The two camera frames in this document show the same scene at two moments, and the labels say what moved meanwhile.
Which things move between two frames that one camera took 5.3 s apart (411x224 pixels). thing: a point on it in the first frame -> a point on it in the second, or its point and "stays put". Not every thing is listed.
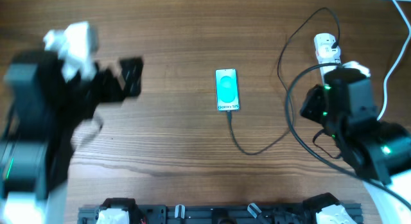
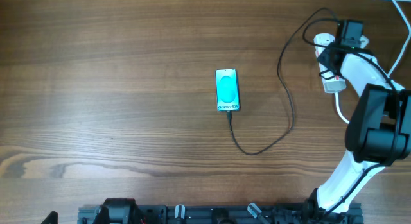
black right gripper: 312,104 -> 331,57
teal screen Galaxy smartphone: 227,90 stays put
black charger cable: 285,86 stays put
